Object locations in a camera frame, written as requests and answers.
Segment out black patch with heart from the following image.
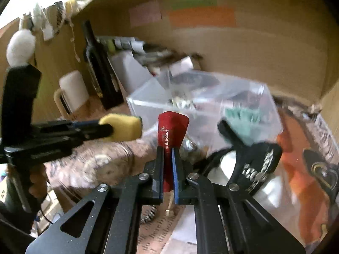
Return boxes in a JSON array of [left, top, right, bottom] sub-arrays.
[[302, 148, 339, 199]]

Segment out large cardboard box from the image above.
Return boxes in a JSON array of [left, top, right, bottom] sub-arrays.
[[0, 0, 339, 117]]

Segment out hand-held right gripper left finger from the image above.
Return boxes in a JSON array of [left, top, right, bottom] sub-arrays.
[[25, 146, 165, 254]]

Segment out green paper label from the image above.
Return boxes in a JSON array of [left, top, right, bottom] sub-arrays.
[[171, 0, 218, 10]]

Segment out metal beaded chain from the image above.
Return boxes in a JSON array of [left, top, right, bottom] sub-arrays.
[[140, 206, 159, 223]]

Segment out dark glass bottle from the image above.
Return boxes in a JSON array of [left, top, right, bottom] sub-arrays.
[[82, 21, 125, 110]]

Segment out pink paper label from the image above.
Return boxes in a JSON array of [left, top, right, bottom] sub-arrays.
[[129, 0, 163, 27]]

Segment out clear plastic box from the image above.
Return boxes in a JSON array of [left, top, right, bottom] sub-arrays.
[[126, 70, 284, 164]]

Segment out brown patterned cloth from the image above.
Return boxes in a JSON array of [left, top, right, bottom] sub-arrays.
[[44, 135, 162, 192]]

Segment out white fluffy ball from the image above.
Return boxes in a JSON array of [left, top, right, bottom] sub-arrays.
[[6, 30, 37, 66]]

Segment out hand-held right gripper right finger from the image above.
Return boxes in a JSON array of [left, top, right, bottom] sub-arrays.
[[172, 148, 305, 254]]

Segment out person's left hand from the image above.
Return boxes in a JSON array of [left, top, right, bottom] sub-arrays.
[[30, 163, 49, 205]]

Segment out orange cloth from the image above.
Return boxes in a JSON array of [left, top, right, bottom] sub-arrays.
[[277, 135, 330, 245]]

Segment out white mug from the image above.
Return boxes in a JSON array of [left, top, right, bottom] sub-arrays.
[[54, 70, 90, 117]]

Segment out black strap with white print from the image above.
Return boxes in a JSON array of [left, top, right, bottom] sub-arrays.
[[217, 120, 282, 193]]

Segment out pile of assorted small items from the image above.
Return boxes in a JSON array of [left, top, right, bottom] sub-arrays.
[[106, 35, 203, 76]]

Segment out printed paper sheet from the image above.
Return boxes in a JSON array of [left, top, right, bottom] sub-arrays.
[[138, 206, 199, 254]]

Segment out white plastic container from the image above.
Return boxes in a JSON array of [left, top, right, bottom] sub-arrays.
[[110, 51, 157, 93]]

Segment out orange paper label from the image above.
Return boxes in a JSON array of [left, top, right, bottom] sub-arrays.
[[169, 7, 237, 28]]

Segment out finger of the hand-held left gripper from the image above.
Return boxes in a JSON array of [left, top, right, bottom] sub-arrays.
[[32, 120, 106, 132], [34, 127, 114, 150]]

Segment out yellow sponge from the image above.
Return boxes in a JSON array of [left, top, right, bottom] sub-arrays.
[[99, 113, 143, 142]]

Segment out hanging bundle of trinkets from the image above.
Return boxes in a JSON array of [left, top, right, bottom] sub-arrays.
[[20, 0, 81, 42]]

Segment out green cloth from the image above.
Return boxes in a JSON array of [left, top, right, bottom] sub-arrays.
[[224, 107, 261, 145]]

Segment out red fabric pouch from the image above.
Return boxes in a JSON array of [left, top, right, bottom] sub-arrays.
[[158, 112, 190, 193]]

